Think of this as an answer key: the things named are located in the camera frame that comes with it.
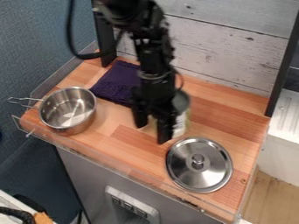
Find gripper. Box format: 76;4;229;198
129;67;185;145

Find purple cloth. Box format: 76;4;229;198
88;59;143;109

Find silver pot lid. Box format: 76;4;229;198
164;136;235;194

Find silver pot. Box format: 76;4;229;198
5;86;99;137

